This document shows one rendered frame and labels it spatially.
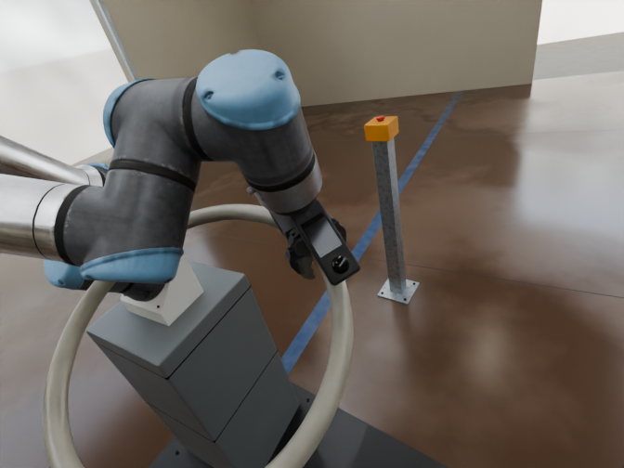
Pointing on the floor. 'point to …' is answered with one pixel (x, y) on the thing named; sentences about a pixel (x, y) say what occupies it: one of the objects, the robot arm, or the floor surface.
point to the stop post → (390, 208)
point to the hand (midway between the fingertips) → (326, 268)
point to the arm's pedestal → (207, 370)
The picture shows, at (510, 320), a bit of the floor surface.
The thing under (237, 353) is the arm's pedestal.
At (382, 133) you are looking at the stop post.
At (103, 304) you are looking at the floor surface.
